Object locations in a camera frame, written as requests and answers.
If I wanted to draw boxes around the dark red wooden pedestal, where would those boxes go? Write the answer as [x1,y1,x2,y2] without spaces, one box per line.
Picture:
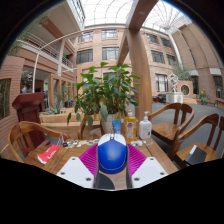
[12,92,47,148]

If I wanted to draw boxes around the white pump bottle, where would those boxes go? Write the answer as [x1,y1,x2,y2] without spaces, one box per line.
[138,111,153,141]

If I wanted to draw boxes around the yellow flowering plant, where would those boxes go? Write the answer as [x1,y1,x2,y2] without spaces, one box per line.
[199,89,209,106]

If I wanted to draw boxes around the green plant in white pot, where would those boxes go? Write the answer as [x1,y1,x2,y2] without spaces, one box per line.
[66,61,141,135]

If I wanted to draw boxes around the wooden armchair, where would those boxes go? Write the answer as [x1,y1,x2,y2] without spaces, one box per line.
[147,102,196,148]
[169,112,224,168]
[7,120,72,165]
[77,114,102,141]

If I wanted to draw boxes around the blue and white computer mouse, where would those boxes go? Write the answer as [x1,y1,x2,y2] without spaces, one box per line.
[97,133,128,175]

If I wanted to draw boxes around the red and white bag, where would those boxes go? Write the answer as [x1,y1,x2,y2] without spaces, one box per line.
[36,144,63,165]

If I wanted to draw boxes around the spiky agave plant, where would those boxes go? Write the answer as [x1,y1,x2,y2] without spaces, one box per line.
[49,95,67,115]

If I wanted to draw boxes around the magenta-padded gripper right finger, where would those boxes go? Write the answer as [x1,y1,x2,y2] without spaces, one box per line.
[125,143,169,190]

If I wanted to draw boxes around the yellow liquid bottle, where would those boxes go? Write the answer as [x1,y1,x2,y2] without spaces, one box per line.
[123,109,138,144]

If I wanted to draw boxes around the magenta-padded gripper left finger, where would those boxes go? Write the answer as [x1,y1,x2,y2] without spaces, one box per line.
[55,143,100,190]

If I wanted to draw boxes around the white statue on plinth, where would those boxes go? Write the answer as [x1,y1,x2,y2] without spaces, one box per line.
[165,72,185,105]

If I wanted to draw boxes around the small white packet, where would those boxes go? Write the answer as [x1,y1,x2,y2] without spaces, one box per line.
[130,139,145,148]

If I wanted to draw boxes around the blue squeeze tube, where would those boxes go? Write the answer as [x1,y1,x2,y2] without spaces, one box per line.
[111,119,123,135]

